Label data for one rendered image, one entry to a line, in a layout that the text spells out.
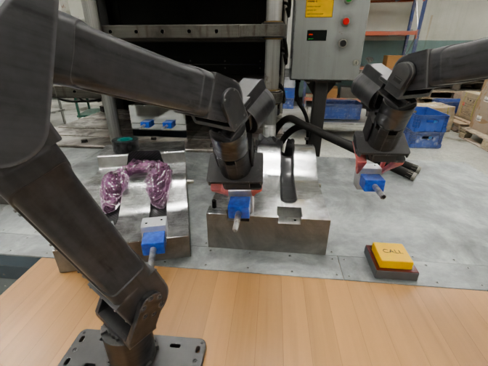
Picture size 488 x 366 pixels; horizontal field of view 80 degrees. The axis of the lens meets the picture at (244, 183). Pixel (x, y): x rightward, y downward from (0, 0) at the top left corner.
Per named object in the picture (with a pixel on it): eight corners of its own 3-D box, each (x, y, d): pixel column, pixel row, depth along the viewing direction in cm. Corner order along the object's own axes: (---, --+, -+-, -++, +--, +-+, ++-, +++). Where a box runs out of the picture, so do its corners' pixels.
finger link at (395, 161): (356, 160, 71) (366, 132, 63) (386, 161, 70) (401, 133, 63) (360, 183, 67) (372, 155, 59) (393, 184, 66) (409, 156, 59)
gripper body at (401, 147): (352, 136, 65) (361, 110, 59) (400, 137, 64) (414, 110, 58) (356, 158, 61) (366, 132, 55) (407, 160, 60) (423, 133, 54)
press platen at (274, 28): (292, 75, 115) (295, 19, 107) (-5, 72, 128) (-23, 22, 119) (286, 63, 190) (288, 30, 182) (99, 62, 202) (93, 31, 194)
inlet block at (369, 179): (393, 209, 60) (399, 185, 58) (368, 208, 60) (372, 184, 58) (373, 184, 72) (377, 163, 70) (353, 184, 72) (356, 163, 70)
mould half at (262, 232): (325, 255, 63) (333, 200, 57) (208, 247, 66) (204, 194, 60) (306, 168, 108) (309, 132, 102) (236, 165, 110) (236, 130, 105)
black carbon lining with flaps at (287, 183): (298, 212, 66) (302, 173, 62) (229, 208, 68) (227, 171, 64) (292, 158, 97) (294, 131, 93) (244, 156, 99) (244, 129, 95)
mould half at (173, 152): (191, 256, 63) (186, 213, 58) (59, 273, 58) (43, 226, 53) (186, 168, 107) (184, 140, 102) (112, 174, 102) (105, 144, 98)
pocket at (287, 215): (301, 233, 61) (303, 218, 60) (276, 232, 62) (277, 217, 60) (300, 221, 65) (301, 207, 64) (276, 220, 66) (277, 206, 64)
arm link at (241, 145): (231, 129, 52) (225, 100, 46) (258, 141, 50) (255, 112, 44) (208, 157, 49) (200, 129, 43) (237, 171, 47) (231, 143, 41)
